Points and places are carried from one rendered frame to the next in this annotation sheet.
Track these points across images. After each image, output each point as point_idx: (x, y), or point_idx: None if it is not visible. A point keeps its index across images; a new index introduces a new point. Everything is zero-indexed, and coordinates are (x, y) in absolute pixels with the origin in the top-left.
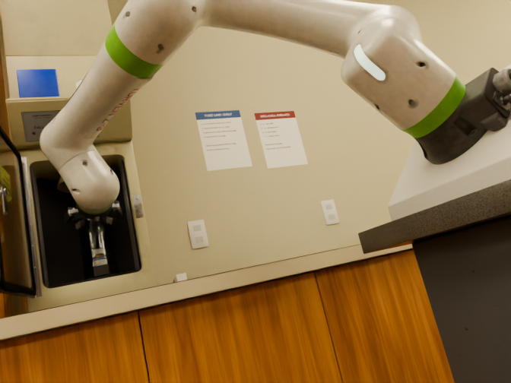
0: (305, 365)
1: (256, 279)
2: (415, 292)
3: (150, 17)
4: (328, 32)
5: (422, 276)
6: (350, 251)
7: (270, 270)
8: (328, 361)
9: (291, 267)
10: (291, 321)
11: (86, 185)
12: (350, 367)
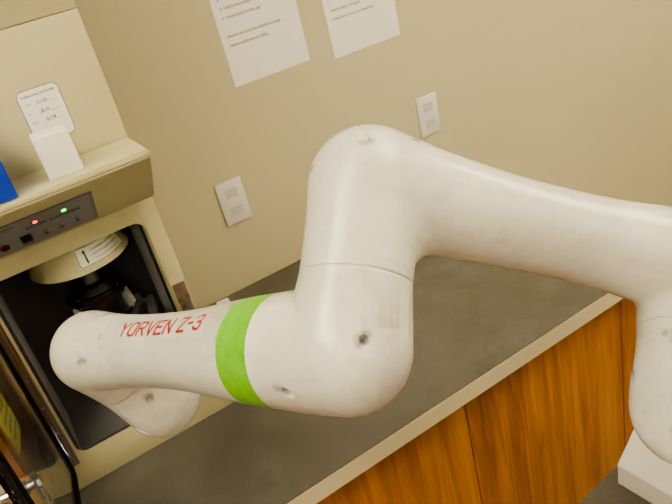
0: (443, 494)
1: (398, 445)
2: (572, 366)
3: (342, 416)
4: (615, 290)
5: None
6: (511, 362)
7: (415, 428)
8: (467, 479)
9: (440, 413)
10: (432, 458)
11: (160, 428)
12: (490, 474)
